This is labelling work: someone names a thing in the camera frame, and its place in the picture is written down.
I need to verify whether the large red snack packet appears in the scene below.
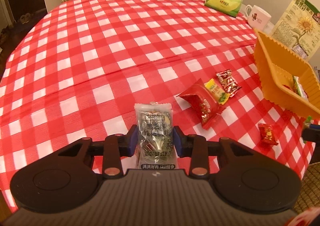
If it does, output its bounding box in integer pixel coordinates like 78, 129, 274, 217
178, 79, 225, 130

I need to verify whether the grey transparent nut packet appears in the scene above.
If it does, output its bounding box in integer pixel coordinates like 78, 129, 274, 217
135, 103, 177, 170

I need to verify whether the small red orange candy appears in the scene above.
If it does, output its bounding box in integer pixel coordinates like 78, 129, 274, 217
258, 123, 278, 146

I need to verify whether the silver green snack packet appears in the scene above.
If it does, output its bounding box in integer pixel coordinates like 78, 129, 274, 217
292, 76, 308, 101

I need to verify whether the yellow green candy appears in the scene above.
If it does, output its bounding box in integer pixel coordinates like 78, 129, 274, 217
204, 78, 230, 105

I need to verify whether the near woven chair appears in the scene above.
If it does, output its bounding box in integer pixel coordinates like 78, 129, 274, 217
294, 162, 320, 214

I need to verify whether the red white striped candy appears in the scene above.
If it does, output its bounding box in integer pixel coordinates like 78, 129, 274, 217
216, 69, 241, 97

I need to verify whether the yellow plastic tray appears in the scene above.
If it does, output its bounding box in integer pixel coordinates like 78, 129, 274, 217
254, 30, 319, 119

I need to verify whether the red white checkered tablecloth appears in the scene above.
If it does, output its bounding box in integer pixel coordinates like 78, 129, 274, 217
1, 0, 315, 210

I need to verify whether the sunflower seed bag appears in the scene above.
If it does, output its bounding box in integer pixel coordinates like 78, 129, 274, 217
270, 0, 319, 61

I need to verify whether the white ceramic mug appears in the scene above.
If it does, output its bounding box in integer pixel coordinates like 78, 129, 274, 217
245, 5, 271, 31

